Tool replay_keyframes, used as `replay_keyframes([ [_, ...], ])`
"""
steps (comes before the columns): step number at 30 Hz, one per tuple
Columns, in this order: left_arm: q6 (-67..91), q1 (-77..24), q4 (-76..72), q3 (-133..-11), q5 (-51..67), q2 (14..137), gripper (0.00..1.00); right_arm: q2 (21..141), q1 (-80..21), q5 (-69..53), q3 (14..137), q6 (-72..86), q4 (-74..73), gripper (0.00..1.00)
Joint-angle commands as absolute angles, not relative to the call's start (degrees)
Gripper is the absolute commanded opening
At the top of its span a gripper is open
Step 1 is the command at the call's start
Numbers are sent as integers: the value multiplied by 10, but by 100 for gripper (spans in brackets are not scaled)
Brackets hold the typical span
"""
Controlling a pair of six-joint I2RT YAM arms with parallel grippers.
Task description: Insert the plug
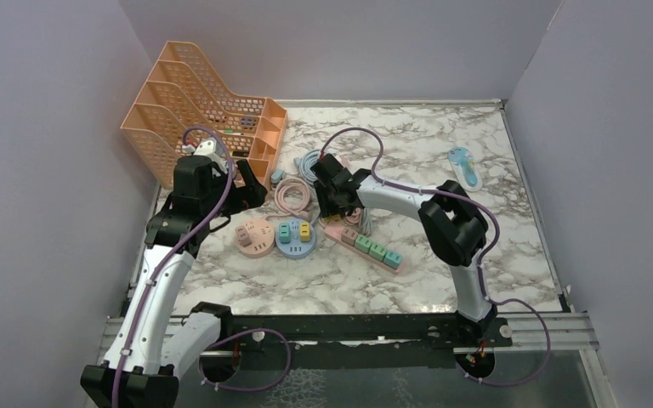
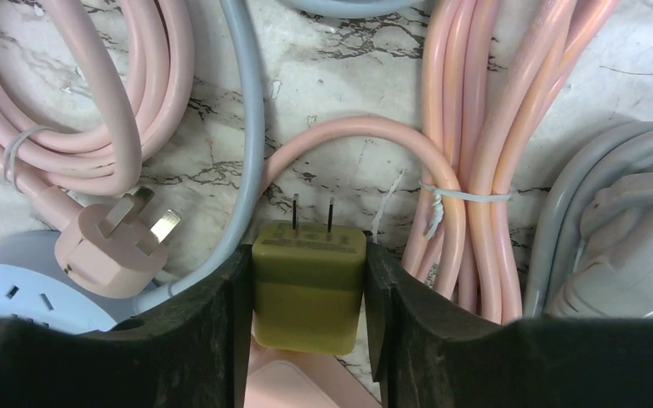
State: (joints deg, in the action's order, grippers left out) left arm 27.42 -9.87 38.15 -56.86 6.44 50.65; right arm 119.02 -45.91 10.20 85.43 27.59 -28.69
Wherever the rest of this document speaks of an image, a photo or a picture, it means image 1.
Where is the yellow plug adapter front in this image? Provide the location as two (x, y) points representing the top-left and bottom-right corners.
(298, 221), (313, 243)

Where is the blue round power strip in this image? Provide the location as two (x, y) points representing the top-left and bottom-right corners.
(275, 218), (317, 259)

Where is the tan plug adapter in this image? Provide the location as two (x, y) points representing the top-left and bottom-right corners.
(339, 227), (360, 247)

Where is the pink coiled cable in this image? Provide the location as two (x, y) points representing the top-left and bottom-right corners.
(338, 157), (364, 226)

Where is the grey coiled cable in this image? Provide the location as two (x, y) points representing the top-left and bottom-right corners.
(351, 208), (376, 238)

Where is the green plug adapter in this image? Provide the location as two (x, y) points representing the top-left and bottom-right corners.
(354, 235), (372, 254)
(368, 242), (388, 263)

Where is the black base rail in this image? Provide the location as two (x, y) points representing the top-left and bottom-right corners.
(199, 313), (513, 371)

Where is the orange mesh file organizer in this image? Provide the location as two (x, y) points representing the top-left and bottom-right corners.
(121, 41), (287, 190)

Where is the pink round strip cable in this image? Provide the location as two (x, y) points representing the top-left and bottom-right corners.
(264, 177), (322, 222)

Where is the teal plug adapter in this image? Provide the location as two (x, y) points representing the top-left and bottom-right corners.
(383, 250), (403, 270)
(277, 222), (292, 244)

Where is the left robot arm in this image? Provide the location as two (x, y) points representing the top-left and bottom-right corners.
(80, 155), (267, 407)

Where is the blue white oval device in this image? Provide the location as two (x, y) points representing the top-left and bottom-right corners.
(447, 147), (483, 192)

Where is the pink plug adapter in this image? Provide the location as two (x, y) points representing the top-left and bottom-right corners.
(235, 225), (253, 247)

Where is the pink long power strip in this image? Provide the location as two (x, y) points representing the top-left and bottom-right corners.
(324, 223), (407, 274)

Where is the pink round power strip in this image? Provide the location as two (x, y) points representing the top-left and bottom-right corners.
(235, 218), (275, 258)

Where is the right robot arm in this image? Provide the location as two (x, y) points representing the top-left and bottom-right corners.
(310, 154), (497, 346)

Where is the light blue coiled cable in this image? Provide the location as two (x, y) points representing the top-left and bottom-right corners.
(293, 150), (327, 184)

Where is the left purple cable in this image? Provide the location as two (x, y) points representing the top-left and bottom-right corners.
(111, 126), (294, 408)

